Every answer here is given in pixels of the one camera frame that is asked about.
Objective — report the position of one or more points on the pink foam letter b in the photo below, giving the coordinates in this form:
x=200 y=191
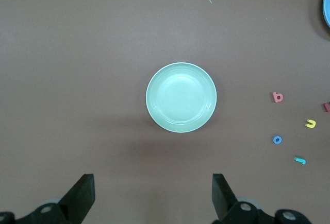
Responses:
x=278 y=97

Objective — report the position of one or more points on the blue round plate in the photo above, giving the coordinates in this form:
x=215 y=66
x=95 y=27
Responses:
x=328 y=5

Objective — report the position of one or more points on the teal foam letter j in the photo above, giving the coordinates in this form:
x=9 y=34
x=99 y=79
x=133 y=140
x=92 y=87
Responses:
x=300 y=160

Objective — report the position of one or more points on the brown table cover sheet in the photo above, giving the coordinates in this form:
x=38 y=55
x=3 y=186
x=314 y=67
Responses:
x=77 y=54

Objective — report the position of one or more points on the blue foam letter o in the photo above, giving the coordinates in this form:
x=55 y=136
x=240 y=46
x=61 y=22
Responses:
x=274 y=139

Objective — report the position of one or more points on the red foam letter i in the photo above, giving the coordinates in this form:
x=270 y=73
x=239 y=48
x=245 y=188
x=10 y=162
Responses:
x=327 y=106

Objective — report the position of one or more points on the green round plate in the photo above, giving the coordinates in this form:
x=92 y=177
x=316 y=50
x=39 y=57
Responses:
x=180 y=97

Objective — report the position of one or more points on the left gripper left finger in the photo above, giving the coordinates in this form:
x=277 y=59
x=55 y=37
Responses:
x=77 y=198

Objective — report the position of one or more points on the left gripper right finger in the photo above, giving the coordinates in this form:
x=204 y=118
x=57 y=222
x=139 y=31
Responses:
x=225 y=200

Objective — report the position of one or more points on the yellow foam letter u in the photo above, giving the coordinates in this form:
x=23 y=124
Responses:
x=311 y=124

